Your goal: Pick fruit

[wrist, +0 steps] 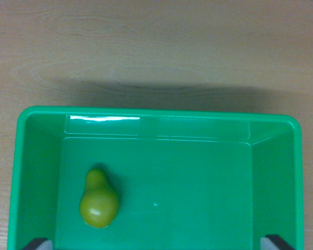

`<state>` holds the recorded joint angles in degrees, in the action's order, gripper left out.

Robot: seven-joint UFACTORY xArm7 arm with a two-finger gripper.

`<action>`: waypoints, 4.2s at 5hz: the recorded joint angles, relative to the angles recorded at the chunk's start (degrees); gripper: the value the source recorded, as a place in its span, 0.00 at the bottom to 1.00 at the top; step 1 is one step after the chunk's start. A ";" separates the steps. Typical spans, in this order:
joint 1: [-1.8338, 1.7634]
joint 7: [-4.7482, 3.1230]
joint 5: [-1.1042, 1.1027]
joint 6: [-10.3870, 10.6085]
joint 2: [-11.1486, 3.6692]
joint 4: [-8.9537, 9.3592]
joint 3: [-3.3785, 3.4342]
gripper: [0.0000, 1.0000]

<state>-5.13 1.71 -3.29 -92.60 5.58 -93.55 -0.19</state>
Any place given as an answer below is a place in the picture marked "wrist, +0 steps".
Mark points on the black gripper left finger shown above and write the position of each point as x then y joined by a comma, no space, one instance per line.
39,244

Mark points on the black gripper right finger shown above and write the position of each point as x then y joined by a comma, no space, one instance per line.
275,243

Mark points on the green pear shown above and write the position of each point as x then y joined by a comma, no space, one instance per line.
99,203

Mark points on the green plastic bin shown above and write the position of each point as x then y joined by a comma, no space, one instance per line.
187,177

